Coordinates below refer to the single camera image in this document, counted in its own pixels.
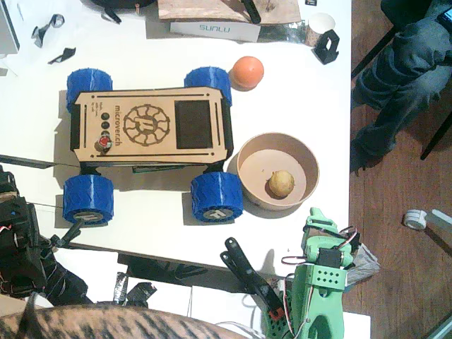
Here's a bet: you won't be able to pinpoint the wooden top rover blue wheels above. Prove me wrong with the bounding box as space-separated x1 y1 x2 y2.
62 66 244 227

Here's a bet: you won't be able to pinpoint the grey crumpled bag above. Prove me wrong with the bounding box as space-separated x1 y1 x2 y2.
347 243 381 287

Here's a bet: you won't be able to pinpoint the black clamp red trigger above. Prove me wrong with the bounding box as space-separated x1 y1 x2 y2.
220 237 285 321

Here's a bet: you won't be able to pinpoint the brown paper bowl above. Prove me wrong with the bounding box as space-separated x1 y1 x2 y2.
236 132 321 212

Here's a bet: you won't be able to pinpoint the white tape roll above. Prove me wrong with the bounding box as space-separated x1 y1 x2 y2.
403 209 428 230

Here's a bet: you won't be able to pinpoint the white plastic piece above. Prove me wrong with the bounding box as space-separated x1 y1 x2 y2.
429 208 452 227

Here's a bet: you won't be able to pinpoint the orange ball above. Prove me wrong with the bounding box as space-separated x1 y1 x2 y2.
230 55 265 89

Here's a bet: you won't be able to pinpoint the person in grey trousers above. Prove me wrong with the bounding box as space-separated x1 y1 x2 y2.
351 0 452 174

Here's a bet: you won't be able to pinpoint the brown black striped fur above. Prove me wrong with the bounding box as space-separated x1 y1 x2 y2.
0 305 255 339

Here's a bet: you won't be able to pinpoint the silver foil bag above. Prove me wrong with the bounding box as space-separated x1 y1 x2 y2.
258 20 308 45

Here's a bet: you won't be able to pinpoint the paper cup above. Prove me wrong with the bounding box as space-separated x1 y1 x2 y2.
304 12 336 47

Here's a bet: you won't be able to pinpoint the white SUNLU box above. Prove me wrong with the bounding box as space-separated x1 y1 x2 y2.
169 20 262 42

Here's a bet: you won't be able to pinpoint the black bar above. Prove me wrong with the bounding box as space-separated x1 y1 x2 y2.
242 0 262 24

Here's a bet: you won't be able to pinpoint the wooden board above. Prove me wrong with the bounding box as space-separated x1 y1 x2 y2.
157 0 302 25

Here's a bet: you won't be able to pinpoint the black lever handle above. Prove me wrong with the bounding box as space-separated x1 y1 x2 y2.
52 220 85 249

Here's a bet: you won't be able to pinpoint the black plastic scrap with ring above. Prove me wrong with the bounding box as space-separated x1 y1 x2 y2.
30 13 66 47

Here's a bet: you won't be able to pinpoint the black printed bracket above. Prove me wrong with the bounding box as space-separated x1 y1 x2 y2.
311 30 341 66

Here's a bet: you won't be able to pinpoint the black bag with strap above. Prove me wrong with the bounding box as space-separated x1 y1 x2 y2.
80 0 157 24

